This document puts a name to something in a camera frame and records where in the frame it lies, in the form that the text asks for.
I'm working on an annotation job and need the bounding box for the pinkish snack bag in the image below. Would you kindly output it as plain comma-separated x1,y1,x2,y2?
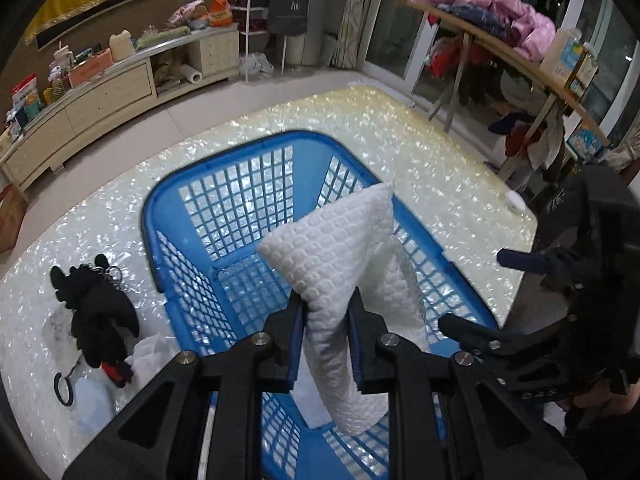
167,0,206,28

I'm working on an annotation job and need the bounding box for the white quilted pillow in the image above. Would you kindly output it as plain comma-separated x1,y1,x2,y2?
257,181,431,436

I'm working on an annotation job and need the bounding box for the black ring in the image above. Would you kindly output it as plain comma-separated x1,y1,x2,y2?
53,371,76,407

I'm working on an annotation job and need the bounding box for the green cloth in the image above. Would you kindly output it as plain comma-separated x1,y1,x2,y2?
136,27,193,51

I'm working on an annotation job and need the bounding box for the white cloth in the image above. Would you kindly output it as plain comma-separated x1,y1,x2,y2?
125,335,176,386

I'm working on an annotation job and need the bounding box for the cardboard box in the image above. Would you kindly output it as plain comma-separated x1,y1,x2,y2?
0,185,26,256

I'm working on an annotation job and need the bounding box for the orange snack bag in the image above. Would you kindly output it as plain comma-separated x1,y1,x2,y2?
207,0,233,28

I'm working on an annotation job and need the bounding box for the patterned curtain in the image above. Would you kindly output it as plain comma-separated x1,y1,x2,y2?
330,0,386,68

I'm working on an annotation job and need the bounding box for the pale blue soft pouch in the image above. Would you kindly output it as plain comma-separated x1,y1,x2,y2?
75,377,118,436

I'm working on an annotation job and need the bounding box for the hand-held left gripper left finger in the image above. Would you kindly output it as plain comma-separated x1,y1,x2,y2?
62,292,307,480

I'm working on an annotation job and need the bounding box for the white metal rack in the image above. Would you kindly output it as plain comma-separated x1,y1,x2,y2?
225,0,301,83

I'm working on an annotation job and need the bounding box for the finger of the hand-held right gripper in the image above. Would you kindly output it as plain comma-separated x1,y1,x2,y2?
438,313,576,378
496,247,596,293

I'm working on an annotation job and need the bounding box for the colourful printed box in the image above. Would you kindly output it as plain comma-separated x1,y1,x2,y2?
565,42,600,106

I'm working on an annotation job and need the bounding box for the white standing air conditioner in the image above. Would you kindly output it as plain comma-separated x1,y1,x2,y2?
285,0,351,67

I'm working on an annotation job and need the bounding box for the cream plastic jug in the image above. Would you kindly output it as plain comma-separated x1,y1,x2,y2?
109,31,136,61

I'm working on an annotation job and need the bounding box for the red and white package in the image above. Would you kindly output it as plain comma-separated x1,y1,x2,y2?
11,74,41,111

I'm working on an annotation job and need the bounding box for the wooden folding table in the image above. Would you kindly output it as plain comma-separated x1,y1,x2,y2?
407,0,611,186

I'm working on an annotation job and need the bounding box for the cream long cabinet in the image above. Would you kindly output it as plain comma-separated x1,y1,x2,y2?
0,25,241,206

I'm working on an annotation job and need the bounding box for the black plush toy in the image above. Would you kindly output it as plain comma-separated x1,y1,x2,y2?
49,254,141,388

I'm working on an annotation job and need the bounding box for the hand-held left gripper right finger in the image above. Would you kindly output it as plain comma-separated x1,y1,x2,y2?
347,287,588,480

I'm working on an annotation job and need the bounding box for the white plastic bag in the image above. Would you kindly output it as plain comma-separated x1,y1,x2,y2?
240,52,275,78

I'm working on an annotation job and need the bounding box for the pink box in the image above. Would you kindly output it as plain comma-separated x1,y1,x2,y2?
67,50,113,88

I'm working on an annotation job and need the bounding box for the glass sliding door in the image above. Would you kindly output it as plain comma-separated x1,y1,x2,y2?
365,0,640,151

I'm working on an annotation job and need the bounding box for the black tote bag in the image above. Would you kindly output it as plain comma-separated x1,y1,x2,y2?
267,0,311,38

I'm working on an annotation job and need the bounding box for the blue plastic basket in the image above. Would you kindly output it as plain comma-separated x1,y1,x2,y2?
140,130,501,480

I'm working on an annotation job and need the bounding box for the pink jacket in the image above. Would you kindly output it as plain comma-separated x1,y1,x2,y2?
410,0,557,63

